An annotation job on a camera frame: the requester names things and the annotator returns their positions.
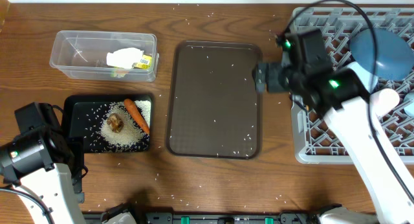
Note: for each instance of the white plastic cup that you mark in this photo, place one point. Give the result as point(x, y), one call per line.
point(384, 101)

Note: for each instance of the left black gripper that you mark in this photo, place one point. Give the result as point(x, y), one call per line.
point(77, 143)

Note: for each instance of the dark brown serving tray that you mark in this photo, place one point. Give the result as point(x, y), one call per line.
point(214, 109)

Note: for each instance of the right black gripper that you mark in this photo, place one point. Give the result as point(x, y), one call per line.
point(274, 71)

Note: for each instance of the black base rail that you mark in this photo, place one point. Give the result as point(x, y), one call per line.
point(169, 218)

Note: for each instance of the orange carrot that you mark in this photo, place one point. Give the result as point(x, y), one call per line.
point(136, 116)

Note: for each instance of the white tissue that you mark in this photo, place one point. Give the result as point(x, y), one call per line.
point(124, 58)

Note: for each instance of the light blue plastic cup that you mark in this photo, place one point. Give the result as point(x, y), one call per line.
point(409, 108)

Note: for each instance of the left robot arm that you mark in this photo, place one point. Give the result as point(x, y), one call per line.
point(37, 166)

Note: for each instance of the clear plastic bin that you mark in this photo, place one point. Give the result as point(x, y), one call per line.
point(81, 54)

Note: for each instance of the black waste tray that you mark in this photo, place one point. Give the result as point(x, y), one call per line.
point(77, 106)

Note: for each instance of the white rice pile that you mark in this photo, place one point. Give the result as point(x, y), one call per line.
point(100, 139)

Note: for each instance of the light blue bowl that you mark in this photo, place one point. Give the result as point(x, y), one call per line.
point(369, 80)

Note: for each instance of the green yellow snack wrapper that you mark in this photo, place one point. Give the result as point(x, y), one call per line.
point(143, 64)

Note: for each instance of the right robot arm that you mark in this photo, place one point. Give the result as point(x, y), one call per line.
point(352, 114)

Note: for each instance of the brown food scrap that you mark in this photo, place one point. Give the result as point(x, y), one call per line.
point(115, 122)

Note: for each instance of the dark blue plate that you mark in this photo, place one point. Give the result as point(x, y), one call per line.
point(395, 56)

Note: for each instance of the grey dishwasher rack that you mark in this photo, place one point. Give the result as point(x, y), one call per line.
point(314, 142)

